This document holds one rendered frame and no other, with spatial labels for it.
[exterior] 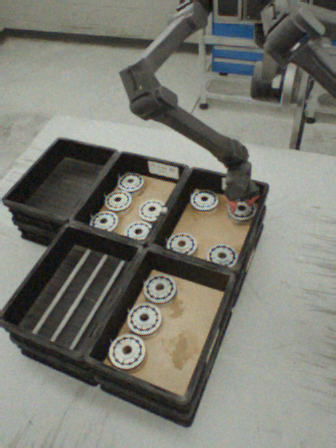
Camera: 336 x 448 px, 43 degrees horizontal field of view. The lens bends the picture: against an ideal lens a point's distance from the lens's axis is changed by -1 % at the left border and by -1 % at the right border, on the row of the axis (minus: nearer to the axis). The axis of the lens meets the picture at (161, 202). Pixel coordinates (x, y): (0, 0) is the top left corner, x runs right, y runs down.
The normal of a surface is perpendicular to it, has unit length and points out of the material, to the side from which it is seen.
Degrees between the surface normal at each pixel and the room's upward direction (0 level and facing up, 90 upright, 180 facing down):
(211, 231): 0
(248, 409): 0
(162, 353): 0
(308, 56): 87
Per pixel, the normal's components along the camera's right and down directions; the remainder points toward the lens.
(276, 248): -0.09, -0.68
